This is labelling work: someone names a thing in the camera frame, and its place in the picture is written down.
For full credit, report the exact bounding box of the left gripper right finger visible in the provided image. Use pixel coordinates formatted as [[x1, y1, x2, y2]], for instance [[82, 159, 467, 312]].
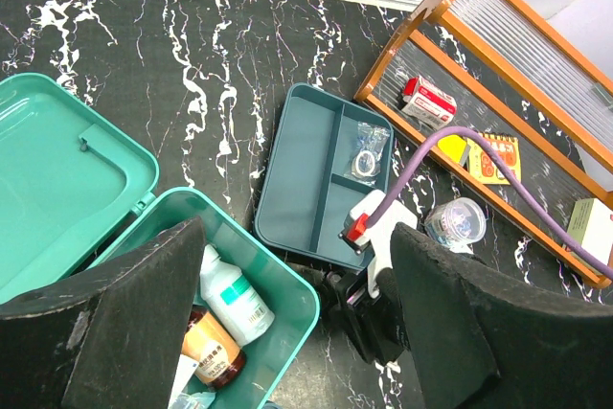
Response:
[[390, 224, 612, 408]]

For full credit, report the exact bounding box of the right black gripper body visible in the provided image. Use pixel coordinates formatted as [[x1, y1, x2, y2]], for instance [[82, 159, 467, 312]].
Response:
[[320, 271, 410, 364]]

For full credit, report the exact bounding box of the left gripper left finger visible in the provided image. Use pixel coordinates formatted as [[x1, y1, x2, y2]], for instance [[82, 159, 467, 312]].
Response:
[[1, 216, 206, 408]]

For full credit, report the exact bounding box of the blue white bandage packet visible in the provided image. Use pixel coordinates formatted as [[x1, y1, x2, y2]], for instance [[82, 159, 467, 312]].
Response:
[[168, 354, 216, 409]]

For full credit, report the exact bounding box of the green medicine kit box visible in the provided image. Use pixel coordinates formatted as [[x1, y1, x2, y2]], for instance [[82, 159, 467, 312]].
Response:
[[1, 73, 319, 408]]

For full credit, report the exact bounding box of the bagged tape roll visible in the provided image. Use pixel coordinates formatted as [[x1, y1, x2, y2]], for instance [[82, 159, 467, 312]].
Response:
[[348, 122, 391, 185]]

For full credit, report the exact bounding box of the orange cap medicine bottle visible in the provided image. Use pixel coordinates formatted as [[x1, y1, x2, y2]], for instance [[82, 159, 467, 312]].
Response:
[[181, 306, 247, 391]]

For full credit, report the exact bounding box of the white green medicine bottle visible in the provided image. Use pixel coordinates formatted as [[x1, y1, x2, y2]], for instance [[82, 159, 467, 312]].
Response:
[[199, 244, 275, 347]]

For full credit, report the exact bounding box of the red white medicine box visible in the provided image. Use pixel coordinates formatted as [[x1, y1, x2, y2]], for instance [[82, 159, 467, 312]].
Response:
[[400, 76, 458, 130]]

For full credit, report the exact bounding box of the clear round plastic jar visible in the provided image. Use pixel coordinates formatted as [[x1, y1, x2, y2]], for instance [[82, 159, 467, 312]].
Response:
[[424, 197, 487, 249]]

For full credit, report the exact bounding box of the orange spiral notepad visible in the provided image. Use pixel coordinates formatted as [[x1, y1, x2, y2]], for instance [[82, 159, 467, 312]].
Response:
[[466, 131, 522, 186]]

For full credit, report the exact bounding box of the yellow grey sponge block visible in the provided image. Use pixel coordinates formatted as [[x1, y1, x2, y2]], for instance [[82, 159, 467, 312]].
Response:
[[437, 135, 470, 167]]

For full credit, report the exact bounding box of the orange wooden shelf rack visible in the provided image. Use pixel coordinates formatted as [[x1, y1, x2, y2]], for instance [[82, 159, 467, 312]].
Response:
[[352, 0, 613, 290]]

